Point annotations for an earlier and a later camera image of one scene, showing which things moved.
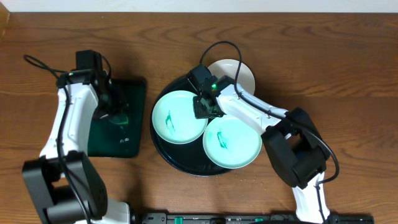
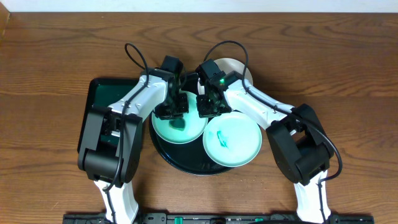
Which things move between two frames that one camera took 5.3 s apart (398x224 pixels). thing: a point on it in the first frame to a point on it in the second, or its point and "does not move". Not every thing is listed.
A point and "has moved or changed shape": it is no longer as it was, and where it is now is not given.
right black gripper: x=199 y=114 does not move
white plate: x=245 y=78 does not move
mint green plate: x=173 y=119 does not move
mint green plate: x=232 y=142 does not move
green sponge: x=120 y=119 has moved or changed shape
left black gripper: x=109 y=109 to x=171 y=109
